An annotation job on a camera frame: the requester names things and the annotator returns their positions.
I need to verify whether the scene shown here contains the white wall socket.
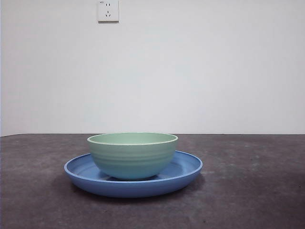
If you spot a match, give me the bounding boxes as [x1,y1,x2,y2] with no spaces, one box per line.
[97,0,120,24]

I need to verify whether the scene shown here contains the green ribbed bowl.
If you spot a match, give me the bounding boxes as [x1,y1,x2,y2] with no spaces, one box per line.
[86,132,179,181]

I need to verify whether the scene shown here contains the blue round plate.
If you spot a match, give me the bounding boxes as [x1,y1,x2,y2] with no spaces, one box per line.
[63,150,203,198]

